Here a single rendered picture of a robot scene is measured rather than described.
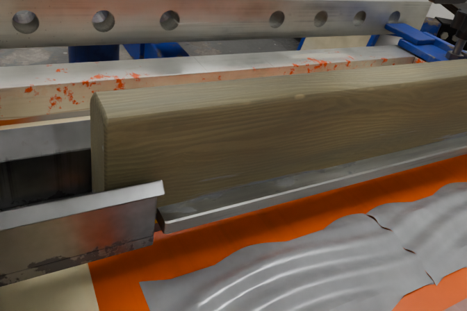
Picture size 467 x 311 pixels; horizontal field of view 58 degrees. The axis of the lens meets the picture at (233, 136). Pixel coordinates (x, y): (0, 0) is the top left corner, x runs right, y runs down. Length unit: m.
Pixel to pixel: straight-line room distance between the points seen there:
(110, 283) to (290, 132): 0.14
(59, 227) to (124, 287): 0.06
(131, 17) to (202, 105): 0.24
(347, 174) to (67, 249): 0.19
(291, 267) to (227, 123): 0.10
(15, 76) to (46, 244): 0.20
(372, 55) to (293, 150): 0.31
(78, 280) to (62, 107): 0.17
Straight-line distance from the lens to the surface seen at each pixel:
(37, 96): 0.38
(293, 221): 0.32
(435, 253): 0.34
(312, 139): 0.28
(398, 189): 0.39
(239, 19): 0.50
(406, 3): 0.67
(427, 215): 0.37
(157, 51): 0.64
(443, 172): 0.45
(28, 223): 0.20
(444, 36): 1.15
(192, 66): 0.43
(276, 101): 0.25
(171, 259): 0.28
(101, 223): 0.23
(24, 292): 0.27
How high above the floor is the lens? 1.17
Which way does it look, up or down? 33 degrees down
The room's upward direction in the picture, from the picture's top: 11 degrees clockwise
